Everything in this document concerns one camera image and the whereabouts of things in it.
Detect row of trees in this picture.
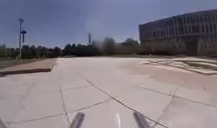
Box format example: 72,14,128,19
0,37,187,60

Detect low stone steps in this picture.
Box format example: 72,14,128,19
139,57,217,76

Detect pale concrete slab plaza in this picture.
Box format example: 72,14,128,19
0,56,217,128

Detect dark kerb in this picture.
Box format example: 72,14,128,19
0,67,54,78

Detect tall lamp pole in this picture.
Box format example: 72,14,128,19
17,18,28,61

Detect red brick strip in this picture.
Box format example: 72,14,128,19
0,58,58,75

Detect robot's own part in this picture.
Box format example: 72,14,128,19
69,112,86,128
133,111,151,128

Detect large grey concrete building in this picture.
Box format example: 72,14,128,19
138,8,217,57

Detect grass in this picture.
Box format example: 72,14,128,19
0,58,38,70

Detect distant slim tower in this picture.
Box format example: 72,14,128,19
87,32,93,46

